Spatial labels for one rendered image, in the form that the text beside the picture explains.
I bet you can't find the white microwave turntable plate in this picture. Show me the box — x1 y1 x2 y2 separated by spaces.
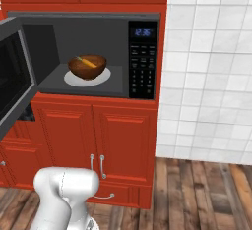
63 67 112 88

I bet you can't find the brown wooden bowl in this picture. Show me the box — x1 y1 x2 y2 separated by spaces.
67 54 108 81

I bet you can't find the orange carrot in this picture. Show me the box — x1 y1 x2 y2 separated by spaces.
76 56 98 69

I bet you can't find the black microwave oven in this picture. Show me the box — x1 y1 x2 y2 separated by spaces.
7 10 160 101

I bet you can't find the grey microwave door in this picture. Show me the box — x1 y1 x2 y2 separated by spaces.
0 16 39 141

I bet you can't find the red drawer front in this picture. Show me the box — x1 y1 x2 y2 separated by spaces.
86 180 154 209

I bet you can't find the red cupboard run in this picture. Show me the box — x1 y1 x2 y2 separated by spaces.
0 102 53 191

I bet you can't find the silver drawer handle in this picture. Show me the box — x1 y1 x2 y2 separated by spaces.
93 193 116 201

